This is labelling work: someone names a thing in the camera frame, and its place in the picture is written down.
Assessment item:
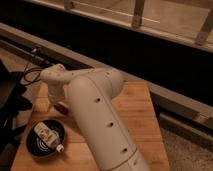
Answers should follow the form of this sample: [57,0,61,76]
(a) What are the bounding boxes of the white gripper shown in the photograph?
[48,84,65,104]

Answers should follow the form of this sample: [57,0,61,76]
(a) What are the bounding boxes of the dark red pepper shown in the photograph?
[54,103,69,115]

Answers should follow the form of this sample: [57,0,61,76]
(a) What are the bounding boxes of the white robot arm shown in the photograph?
[41,64,151,171]

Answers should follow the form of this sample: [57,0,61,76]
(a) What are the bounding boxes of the white plastic bottle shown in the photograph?
[34,122,64,153]

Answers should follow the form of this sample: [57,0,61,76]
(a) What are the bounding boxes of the black chair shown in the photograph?
[0,59,32,171]

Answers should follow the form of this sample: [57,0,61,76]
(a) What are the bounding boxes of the black round bowl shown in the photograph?
[26,120,65,157]

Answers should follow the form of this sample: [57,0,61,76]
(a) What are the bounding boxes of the black cable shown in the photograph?
[20,46,51,87]

